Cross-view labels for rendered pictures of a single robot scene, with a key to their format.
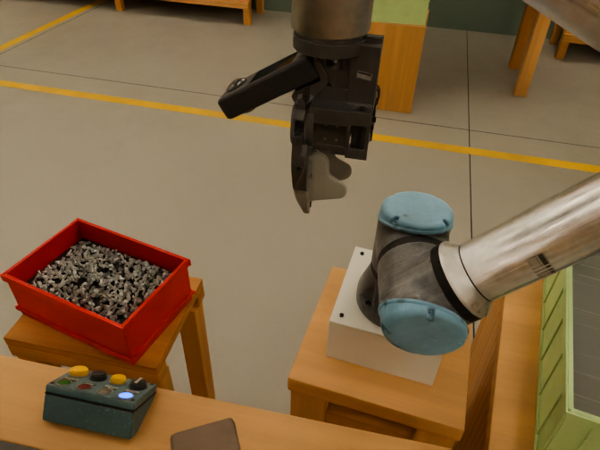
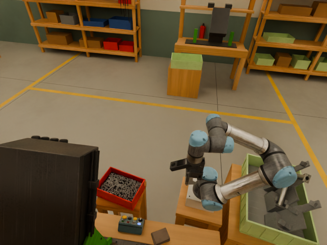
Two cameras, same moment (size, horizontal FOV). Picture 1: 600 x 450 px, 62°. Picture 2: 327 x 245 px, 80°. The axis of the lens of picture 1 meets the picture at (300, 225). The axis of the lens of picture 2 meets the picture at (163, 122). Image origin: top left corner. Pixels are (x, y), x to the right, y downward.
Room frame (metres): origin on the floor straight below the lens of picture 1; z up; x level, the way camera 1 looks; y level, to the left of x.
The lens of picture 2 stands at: (-0.12, 0.18, 2.21)
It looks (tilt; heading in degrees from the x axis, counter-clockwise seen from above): 39 degrees down; 356
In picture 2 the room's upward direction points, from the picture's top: 3 degrees clockwise
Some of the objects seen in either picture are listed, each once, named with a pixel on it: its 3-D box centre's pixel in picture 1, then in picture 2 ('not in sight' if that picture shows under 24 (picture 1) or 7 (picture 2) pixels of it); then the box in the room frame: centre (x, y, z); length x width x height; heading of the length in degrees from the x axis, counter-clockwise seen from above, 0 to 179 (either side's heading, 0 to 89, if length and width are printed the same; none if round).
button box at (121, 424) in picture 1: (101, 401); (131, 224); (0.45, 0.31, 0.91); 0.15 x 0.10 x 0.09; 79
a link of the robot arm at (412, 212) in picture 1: (412, 237); (207, 178); (0.64, -0.18, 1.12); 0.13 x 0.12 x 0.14; 177
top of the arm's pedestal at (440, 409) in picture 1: (387, 341); (200, 199); (0.65, -0.19, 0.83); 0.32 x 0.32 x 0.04; 73
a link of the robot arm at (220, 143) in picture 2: not in sight; (219, 141); (0.50, -0.12, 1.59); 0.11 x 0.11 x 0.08; 87
